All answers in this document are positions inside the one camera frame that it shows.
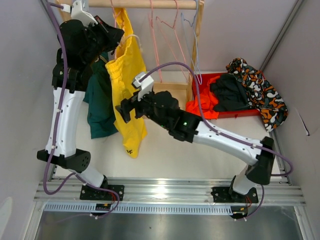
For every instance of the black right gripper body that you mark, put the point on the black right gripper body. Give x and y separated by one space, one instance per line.
144 107

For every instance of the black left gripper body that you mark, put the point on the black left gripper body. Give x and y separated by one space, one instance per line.
100 40

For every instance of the green shorts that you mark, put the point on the green shorts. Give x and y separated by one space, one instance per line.
98 96

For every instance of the pink hanger with yellow shorts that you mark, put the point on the pink hanger with yellow shorts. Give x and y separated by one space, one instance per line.
116 25

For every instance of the yellow shorts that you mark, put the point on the yellow shorts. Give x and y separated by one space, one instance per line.
122 71

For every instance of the pink wire hanger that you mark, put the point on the pink wire hanger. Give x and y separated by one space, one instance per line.
168 31

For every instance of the dark navy shorts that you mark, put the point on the dark navy shorts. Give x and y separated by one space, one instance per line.
230 93

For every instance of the light blue wire hanger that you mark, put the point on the light blue wire hanger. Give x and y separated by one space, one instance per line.
192 50

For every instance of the orange camouflage shorts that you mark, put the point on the orange camouflage shorts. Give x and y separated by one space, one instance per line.
260 93

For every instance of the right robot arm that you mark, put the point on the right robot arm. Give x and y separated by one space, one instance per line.
163 109

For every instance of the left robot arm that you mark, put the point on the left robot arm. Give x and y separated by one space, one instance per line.
81 44

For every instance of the wooden clothes rack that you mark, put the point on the wooden clothes rack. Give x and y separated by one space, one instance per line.
163 5

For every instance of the red plastic bin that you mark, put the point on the red plastic bin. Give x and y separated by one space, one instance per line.
224 115

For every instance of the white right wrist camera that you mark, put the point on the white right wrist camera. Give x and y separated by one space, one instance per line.
144 87

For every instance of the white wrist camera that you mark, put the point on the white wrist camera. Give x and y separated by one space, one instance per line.
79 10
144 87

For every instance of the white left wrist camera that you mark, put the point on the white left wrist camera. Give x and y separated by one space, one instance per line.
79 10

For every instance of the aluminium mounting rail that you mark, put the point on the aluminium mounting rail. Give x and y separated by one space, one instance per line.
173 191

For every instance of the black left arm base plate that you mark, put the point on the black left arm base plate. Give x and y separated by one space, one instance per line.
91 194

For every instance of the slotted cable duct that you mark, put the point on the slotted cable duct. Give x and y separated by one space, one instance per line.
137 208

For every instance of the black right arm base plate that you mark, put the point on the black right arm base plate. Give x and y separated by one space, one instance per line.
222 194

